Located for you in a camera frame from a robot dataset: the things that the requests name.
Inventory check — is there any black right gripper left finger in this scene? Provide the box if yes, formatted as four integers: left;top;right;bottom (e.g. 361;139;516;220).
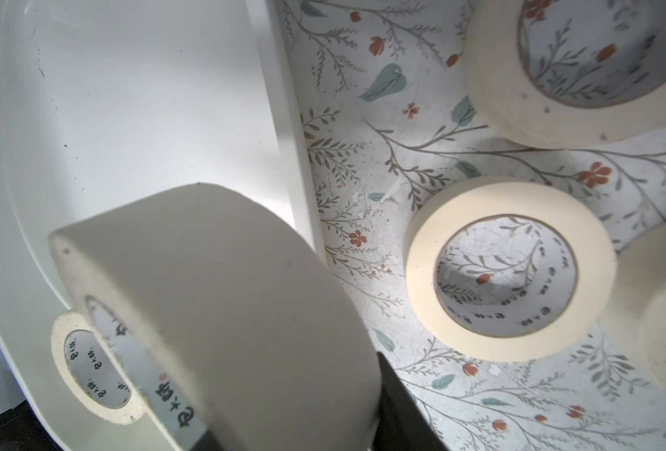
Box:
191;430;224;451

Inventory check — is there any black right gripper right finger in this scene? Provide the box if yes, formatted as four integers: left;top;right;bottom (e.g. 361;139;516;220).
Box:
372;353;447;451

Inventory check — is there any masking tape roll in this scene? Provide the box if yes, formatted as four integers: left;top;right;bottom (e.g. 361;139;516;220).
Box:
49;183;382;450
404;177;618;362
601;223;666;392
464;1;666;148

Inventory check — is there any white plastic storage tray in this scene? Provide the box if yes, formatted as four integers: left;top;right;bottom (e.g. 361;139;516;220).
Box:
0;1;323;450

